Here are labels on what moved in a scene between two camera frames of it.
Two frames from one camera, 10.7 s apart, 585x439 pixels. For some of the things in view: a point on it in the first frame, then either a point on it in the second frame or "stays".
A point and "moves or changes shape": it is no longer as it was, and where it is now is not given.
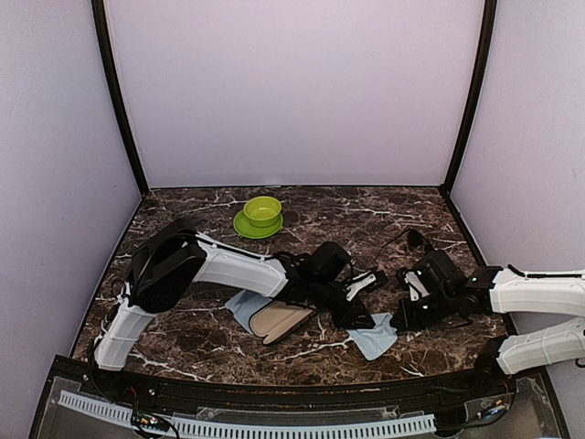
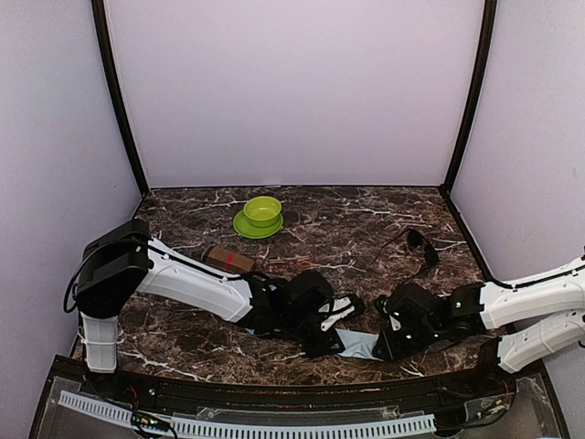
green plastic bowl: [262, 211] stays
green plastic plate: [249, 230] stays
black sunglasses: [415, 240] stays
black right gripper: [409, 322] → [389, 350]
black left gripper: [354, 314] → [321, 349]
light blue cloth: [373, 341] moves or changes shape
